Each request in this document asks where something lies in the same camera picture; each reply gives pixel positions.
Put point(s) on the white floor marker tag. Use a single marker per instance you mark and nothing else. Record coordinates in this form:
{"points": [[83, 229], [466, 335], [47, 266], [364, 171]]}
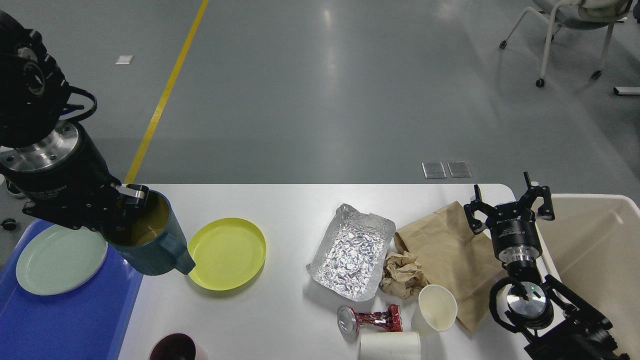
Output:
{"points": [[124, 60]]}

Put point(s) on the white framed office chair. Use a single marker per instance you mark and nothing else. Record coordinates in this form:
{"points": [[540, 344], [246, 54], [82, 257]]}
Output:
{"points": [[581, 15]]}

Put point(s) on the metal floor plate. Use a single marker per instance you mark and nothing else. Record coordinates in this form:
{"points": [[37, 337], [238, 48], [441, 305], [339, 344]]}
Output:
{"points": [[459, 169], [434, 170]]}

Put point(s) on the crushed red soda can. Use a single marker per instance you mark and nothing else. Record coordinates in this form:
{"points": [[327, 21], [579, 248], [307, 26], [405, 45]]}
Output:
{"points": [[349, 321]]}

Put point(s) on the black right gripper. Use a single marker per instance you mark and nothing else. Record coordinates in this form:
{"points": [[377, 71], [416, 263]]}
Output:
{"points": [[515, 232]]}

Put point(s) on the white bar on floor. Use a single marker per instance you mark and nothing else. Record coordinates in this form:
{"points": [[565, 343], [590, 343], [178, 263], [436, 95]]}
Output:
{"points": [[626, 90]]}

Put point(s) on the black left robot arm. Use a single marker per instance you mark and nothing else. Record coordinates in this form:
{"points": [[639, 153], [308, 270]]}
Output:
{"points": [[34, 92]]}

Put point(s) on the person's legs with sneakers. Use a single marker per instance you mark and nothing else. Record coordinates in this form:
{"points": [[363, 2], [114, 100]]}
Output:
{"points": [[14, 191]]}

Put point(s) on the crumpled brown paper ball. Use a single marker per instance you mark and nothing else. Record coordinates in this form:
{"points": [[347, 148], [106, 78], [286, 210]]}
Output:
{"points": [[403, 275]]}

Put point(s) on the pink mug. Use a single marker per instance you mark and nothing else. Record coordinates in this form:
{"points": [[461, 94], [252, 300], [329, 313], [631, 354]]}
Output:
{"points": [[177, 346]]}

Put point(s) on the brown paper bag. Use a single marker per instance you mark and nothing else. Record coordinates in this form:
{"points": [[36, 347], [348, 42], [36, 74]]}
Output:
{"points": [[453, 257]]}

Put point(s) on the black caster wheel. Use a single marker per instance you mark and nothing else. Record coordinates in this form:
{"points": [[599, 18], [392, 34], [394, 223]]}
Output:
{"points": [[8, 224]]}

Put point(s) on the yellow plastic plate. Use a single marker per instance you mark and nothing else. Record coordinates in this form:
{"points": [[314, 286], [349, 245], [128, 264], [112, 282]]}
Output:
{"points": [[228, 253]]}

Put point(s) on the left metal floor plate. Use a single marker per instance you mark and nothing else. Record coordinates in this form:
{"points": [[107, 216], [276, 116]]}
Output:
{"points": [[434, 170]]}

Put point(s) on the blue plastic tray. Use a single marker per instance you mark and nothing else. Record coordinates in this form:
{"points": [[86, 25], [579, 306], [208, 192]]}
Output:
{"points": [[87, 323]]}

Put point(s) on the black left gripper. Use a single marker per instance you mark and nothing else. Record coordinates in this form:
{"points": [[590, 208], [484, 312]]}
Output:
{"points": [[68, 183]]}

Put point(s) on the right metal floor plate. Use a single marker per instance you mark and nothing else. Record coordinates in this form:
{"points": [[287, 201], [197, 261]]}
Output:
{"points": [[459, 169]]}

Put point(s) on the pale green plate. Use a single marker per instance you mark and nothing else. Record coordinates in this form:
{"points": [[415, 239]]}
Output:
{"points": [[59, 260]]}

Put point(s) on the aluminium foil tray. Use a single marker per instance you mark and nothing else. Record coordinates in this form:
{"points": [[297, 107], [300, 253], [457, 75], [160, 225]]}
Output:
{"points": [[350, 258]]}

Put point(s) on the upright white paper cup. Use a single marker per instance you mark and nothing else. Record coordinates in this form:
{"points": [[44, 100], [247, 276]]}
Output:
{"points": [[436, 310]]}

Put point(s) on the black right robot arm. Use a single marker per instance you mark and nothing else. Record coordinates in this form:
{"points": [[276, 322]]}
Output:
{"points": [[556, 323]]}

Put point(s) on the beige plastic bin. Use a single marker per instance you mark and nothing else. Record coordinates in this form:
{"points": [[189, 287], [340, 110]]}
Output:
{"points": [[594, 244]]}

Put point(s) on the lying white paper cup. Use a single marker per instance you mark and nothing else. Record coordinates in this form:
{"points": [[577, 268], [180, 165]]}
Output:
{"points": [[390, 346]]}

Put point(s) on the dark teal mug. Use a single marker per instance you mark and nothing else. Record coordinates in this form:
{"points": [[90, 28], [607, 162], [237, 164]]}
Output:
{"points": [[154, 243]]}

